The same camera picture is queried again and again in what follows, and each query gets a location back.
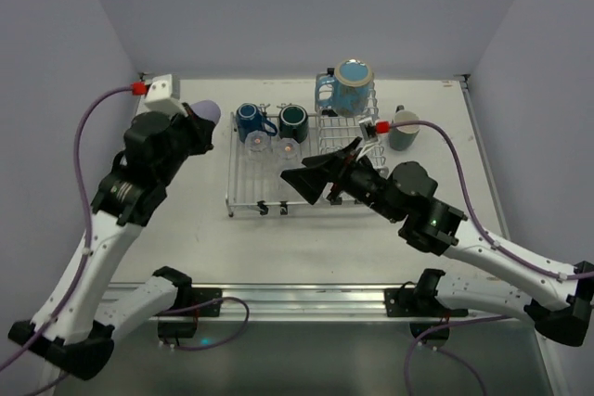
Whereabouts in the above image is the lavender plastic cup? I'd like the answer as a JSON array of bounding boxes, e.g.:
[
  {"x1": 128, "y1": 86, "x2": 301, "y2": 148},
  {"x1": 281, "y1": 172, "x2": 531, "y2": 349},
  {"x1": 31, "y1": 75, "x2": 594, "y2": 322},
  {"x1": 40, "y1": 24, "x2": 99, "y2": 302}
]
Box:
[{"x1": 190, "y1": 100, "x2": 221, "y2": 124}]

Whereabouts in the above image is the grey blue mug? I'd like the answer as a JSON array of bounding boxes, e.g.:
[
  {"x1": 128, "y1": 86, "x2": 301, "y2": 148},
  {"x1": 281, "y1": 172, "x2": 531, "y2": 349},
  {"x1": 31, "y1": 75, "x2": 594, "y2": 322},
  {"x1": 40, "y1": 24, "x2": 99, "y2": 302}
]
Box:
[{"x1": 388, "y1": 105, "x2": 420, "y2": 151}]

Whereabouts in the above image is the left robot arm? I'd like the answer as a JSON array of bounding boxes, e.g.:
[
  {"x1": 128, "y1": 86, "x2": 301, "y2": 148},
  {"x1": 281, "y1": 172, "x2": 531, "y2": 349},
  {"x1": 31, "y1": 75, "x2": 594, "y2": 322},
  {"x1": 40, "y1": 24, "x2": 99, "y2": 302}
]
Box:
[{"x1": 8, "y1": 100, "x2": 221, "y2": 380}]

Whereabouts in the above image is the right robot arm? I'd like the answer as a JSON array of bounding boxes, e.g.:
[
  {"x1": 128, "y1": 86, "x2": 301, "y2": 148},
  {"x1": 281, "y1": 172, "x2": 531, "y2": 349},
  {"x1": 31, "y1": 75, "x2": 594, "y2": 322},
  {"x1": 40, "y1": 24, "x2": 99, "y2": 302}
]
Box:
[{"x1": 280, "y1": 139, "x2": 593, "y2": 347}]

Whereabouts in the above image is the clear glass back right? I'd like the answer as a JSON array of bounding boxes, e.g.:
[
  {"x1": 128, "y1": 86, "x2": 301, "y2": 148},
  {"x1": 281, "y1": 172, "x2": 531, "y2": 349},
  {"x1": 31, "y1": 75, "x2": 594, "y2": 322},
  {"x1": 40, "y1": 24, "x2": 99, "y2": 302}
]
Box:
[{"x1": 274, "y1": 138, "x2": 301, "y2": 164}]

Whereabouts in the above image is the clear glass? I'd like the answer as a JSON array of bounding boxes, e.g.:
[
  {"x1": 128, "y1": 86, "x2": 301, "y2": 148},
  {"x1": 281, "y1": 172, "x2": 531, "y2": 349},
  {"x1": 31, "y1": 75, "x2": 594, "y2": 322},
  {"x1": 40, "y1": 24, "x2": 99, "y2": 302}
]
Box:
[
  {"x1": 274, "y1": 138, "x2": 301, "y2": 164},
  {"x1": 244, "y1": 131, "x2": 272, "y2": 161}
]

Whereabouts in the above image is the dark green mug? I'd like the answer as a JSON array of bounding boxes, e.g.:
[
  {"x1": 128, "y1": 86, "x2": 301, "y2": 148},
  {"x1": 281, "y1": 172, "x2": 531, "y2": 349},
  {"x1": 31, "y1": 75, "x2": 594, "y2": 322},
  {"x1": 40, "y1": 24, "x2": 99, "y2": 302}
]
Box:
[{"x1": 278, "y1": 105, "x2": 309, "y2": 144}]

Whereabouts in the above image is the dark blue mug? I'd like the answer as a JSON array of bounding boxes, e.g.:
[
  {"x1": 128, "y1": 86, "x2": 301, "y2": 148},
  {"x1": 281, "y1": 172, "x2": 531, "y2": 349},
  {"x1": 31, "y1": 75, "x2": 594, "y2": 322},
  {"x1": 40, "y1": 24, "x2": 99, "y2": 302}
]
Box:
[{"x1": 235, "y1": 103, "x2": 278, "y2": 143}]

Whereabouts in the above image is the clear glass back left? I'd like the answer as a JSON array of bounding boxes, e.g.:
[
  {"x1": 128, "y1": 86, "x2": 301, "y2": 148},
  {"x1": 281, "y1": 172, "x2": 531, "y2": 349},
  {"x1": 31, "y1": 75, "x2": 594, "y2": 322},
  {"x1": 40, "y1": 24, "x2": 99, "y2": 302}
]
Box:
[{"x1": 244, "y1": 131, "x2": 272, "y2": 161}]

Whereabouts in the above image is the light blue ceramic mug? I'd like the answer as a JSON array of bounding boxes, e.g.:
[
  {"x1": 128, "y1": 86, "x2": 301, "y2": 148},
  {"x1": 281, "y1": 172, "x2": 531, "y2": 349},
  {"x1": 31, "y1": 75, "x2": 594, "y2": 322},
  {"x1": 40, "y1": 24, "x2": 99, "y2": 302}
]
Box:
[{"x1": 315, "y1": 58, "x2": 374, "y2": 118}]

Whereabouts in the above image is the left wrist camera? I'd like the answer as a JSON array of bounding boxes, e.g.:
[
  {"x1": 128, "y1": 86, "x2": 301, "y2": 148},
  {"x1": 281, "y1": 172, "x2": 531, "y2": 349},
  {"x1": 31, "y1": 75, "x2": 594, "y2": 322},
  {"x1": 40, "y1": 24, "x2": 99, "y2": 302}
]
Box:
[{"x1": 143, "y1": 74, "x2": 183, "y2": 116}]

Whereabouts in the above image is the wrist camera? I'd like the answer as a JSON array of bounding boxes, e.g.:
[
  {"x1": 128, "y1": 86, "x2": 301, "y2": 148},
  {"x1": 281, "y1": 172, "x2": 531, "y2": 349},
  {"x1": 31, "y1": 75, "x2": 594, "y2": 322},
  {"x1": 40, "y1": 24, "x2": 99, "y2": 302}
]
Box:
[
  {"x1": 357, "y1": 116, "x2": 379, "y2": 159},
  {"x1": 143, "y1": 74, "x2": 183, "y2": 116}
]

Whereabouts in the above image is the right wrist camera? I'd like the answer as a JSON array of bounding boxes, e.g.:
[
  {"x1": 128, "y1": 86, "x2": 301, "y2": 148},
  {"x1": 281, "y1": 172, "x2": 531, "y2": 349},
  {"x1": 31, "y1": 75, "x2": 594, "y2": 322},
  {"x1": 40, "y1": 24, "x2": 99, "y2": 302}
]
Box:
[{"x1": 357, "y1": 116, "x2": 379, "y2": 159}]

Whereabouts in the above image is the silver wire dish rack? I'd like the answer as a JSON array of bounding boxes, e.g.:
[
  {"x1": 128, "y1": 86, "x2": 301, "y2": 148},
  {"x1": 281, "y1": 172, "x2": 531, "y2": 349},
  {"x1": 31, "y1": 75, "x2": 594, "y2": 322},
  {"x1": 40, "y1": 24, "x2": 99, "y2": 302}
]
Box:
[{"x1": 225, "y1": 70, "x2": 389, "y2": 219}]

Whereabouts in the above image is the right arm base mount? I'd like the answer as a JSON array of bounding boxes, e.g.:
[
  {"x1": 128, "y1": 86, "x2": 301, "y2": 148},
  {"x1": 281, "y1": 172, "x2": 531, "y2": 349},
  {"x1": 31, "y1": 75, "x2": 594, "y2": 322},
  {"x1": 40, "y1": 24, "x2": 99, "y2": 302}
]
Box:
[{"x1": 383, "y1": 281, "x2": 449, "y2": 339}]

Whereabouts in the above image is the aluminium frame rail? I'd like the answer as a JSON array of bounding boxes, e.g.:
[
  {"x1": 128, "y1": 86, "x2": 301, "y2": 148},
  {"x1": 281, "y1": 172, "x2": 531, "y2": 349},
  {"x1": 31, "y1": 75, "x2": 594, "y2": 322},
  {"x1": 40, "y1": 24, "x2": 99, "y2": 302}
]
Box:
[{"x1": 59, "y1": 280, "x2": 551, "y2": 324}]

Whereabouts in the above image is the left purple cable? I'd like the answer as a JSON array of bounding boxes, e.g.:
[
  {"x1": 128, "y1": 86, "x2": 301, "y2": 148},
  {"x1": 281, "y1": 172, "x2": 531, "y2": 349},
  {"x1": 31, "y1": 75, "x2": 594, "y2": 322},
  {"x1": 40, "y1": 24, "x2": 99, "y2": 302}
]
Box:
[{"x1": 0, "y1": 83, "x2": 252, "y2": 372}]

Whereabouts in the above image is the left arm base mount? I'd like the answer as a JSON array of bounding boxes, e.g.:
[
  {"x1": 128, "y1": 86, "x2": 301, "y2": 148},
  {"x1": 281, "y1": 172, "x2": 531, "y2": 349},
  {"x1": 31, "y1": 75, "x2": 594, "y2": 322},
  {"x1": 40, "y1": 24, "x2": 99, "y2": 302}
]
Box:
[{"x1": 157, "y1": 287, "x2": 223, "y2": 346}]

